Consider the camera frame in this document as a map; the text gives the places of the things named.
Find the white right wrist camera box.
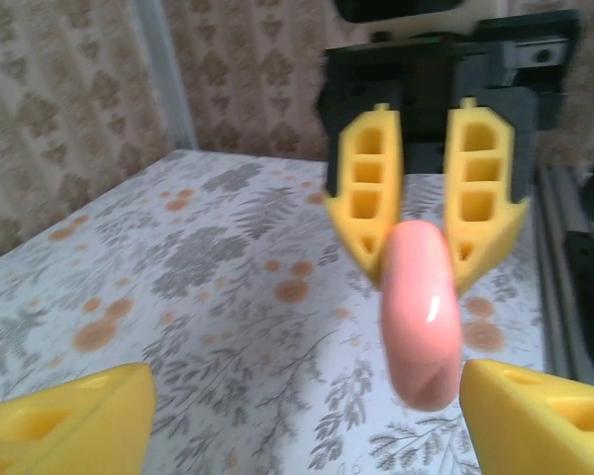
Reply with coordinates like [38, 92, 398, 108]
[332, 0, 501, 44]

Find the pink earbud charging case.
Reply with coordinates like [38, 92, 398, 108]
[379, 220, 464, 412]

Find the floral patterned table cover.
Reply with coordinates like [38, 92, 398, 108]
[0, 147, 594, 475]

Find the aluminium frame corner post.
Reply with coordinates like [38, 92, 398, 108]
[133, 0, 200, 152]

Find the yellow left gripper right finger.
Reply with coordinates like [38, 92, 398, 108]
[461, 359, 594, 475]

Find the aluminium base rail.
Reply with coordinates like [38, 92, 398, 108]
[534, 162, 593, 382]

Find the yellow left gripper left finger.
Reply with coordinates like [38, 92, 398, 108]
[0, 362, 157, 475]

